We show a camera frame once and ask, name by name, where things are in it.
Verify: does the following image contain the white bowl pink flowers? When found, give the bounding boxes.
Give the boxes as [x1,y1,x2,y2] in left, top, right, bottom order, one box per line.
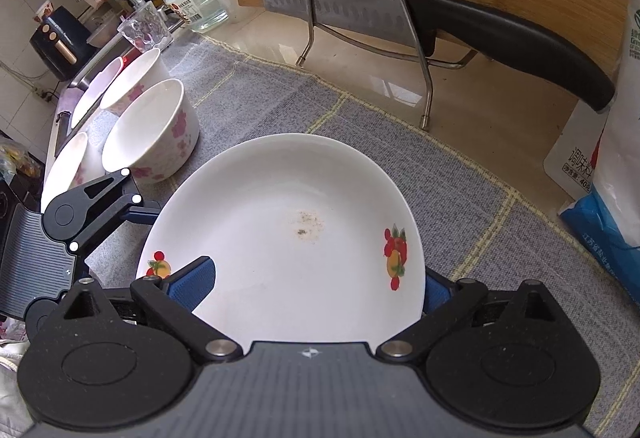
[102,78,200,184]

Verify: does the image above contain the white plate with fruit print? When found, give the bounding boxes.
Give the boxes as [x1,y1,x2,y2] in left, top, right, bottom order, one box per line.
[138,134,425,348]

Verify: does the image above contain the grey checked dish mat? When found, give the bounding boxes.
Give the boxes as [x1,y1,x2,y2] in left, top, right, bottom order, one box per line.
[88,34,639,437]

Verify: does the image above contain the white plate near edge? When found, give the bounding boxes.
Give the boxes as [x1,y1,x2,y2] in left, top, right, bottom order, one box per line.
[40,132,105,214]

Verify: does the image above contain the white plate at sink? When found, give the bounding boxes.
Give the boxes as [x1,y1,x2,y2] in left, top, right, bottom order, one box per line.
[70,57,125,129]

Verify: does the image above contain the clear drinking glass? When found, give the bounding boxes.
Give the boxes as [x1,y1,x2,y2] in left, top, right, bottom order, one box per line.
[117,2,174,54]

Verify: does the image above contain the black air fryer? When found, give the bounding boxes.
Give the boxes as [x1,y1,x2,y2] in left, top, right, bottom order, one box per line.
[29,7,98,80]

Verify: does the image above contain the white blue salt bag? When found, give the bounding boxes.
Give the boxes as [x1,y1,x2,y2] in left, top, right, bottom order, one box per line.
[560,0,639,302]

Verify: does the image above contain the steel knife with black handle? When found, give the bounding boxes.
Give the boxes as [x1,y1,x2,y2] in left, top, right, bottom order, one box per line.
[262,0,615,113]

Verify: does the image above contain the steel wire rack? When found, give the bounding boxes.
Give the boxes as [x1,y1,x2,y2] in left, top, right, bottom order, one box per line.
[296,0,477,132]

